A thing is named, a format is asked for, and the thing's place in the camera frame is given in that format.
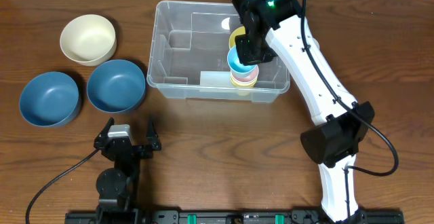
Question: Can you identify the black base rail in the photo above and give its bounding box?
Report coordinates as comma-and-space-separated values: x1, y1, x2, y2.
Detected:
64, 208, 405, 224

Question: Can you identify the blue bowl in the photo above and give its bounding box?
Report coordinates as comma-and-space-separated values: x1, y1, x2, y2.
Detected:
19, 71, 81, 128
87, 60, 146, 113

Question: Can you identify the yellow cup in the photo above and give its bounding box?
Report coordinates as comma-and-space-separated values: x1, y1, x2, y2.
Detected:
231, 76, 257, 88
237, 88, 251, 96

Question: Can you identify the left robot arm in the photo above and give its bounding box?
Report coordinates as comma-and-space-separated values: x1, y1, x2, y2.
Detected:
94, 118, 161, 211

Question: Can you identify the pink cup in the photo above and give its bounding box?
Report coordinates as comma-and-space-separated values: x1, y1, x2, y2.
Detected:
231, 65, 259, 83

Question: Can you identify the cream cup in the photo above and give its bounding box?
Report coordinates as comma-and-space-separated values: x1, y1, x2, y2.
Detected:
313, 38, 320, 50

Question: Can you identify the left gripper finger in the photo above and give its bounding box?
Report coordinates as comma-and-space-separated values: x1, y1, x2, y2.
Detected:
94, 117, 115, 149
146, 117, 161, 151

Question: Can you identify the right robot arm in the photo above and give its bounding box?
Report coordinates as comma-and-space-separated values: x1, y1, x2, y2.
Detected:
231, 0, 374, 223

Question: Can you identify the clear plastic storage container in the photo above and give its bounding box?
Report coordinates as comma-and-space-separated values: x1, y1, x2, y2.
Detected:
147, 1, 290, 103

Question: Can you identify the cream large bowl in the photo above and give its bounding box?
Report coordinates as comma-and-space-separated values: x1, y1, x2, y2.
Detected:
60, 14, 117, 67

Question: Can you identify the yellow small bowl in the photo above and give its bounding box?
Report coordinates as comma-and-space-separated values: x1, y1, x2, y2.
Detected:
229, 26, 245, 49

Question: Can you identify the light blue cup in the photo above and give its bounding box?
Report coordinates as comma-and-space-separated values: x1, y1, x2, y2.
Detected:
227, 45, 255, 75

